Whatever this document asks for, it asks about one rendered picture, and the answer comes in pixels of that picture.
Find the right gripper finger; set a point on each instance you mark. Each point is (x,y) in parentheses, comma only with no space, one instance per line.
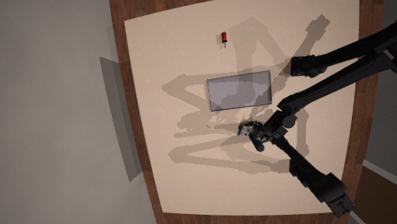
(257,132)
(264,141)

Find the grey metal bracket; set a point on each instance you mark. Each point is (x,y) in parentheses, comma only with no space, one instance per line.
(244,130)

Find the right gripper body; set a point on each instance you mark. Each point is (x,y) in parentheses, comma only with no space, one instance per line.
(265,130)

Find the red hand screwdriver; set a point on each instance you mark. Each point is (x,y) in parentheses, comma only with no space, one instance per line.
(223,36)

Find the blue electric screwdriver barrel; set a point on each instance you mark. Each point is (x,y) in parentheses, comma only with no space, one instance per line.
(257,143)

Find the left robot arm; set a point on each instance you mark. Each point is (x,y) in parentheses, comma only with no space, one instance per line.
(326,188)

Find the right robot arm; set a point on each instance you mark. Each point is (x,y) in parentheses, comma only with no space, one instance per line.
(373,62)

